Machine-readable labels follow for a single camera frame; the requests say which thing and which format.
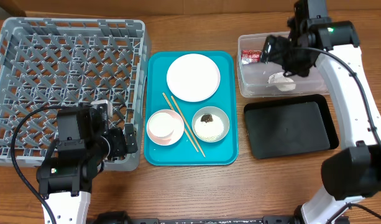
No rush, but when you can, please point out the white tissue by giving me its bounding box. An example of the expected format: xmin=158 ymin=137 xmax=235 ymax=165
xmin=268 ymin=72 xmax=296 ymax=92

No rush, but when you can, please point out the white cup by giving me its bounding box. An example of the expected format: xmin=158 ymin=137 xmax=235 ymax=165
xmin=149 ymin=112 xmax=174 ymax=139

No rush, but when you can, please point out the red snack wrapper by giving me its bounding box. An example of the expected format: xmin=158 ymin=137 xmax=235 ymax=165
xmin=241 ymin=50 xmax=262 ymax=65

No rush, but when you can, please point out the grey bowl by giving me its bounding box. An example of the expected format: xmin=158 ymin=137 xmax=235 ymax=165
xmin=192 ymin=106 xmax=230 ymax=142

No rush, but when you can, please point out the dark brown food lump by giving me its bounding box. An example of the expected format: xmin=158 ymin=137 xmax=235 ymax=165
xmin=200 ymin=114 xmax=213 ymax=123

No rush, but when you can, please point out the white rice pile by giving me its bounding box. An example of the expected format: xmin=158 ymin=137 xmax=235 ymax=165
xmin=194 ymin=114 xmax=224 ymax=142

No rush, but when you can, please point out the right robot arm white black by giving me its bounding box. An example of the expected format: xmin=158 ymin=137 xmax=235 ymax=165
xmin=260 ymin=19 xmax=381 ymax=223

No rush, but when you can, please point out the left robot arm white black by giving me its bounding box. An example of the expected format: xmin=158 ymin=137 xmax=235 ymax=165
xmin=36 ymin=121 xmax=139 ymax=223

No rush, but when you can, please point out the clear plastic bin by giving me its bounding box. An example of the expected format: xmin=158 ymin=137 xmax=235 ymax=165
xmin=237 ymin=33 xmax=328 ymax=98

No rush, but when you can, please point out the small pink bowl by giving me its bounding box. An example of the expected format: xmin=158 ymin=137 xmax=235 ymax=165
xmin=146 ymin=109 xmax=185 ymax=146

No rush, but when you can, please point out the wooden chopstick left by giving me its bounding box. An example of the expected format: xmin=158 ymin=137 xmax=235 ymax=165
xmin=161 ymin=93 xmax=199 ymax=152

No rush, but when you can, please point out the wooden chopstick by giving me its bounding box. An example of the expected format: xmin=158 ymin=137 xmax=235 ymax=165
xmin=161 ymin=93 xmax=199 ymax=152
xmin=170 ymin=96 xmax=206 ymax=158

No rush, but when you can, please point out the wooden chopstick right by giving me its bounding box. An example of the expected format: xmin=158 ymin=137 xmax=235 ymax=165
xmin=170 ymin=96 xmax=206 ymax=158

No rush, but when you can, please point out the black rectangular tray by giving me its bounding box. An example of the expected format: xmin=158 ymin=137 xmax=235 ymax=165
xmin=244 ymin=94 xmax=339 ymax=159

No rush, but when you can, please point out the teal plastic serving tray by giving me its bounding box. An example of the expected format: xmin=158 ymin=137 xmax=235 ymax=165
xmin=144 ymin=51 xmax=239 ymax=166

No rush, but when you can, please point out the large white round plate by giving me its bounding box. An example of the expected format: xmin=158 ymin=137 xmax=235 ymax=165
xmin=167 ymin=54 xmax=221 ymax=103

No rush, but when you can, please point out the grey plastic dish rack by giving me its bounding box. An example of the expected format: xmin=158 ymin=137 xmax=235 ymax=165
xmin=0 ymin=17 xmax=151 ymax=171

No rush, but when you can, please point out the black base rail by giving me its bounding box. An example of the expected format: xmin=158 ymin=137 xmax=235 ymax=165
xmin=86 ymin=211 xmax=303 ymax=224

